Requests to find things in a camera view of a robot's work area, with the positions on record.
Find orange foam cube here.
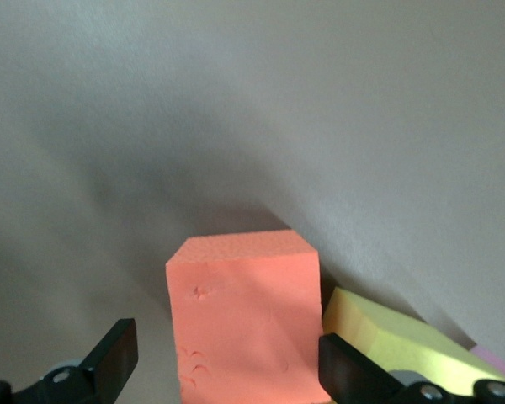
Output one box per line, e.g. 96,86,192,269
165,230,332,404

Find yellow foam cube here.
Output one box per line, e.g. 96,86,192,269
322,287,505,396

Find paper table cover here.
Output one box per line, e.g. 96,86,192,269
0,0,505,404

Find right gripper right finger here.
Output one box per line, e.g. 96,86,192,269
318,333,505,404

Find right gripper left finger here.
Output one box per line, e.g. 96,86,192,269
0,318,139,404

